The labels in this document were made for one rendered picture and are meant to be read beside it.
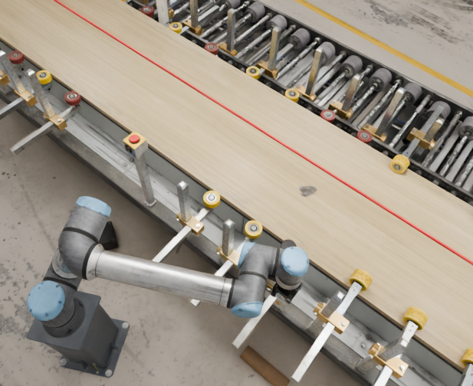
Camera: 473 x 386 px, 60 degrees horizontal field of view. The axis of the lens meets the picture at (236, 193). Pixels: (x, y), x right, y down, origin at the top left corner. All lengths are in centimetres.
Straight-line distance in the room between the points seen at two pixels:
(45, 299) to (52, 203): 138
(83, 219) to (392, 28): 393
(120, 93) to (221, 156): 70
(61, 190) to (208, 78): 141
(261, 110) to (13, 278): 188
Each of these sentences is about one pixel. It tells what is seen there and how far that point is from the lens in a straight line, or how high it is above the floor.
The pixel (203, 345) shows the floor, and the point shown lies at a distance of 261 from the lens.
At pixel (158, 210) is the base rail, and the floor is 70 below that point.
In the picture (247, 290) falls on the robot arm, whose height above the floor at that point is 137.
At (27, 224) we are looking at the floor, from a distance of 316.
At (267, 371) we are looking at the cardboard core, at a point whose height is 8.
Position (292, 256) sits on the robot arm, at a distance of 131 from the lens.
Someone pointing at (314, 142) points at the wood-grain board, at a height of 90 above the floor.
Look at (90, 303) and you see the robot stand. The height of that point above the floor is 60.
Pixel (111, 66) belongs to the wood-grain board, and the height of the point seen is 90.
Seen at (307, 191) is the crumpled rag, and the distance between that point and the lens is 200.
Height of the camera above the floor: 256
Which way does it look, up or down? 58 degrees down
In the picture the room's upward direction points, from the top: 5 degrees clockwise
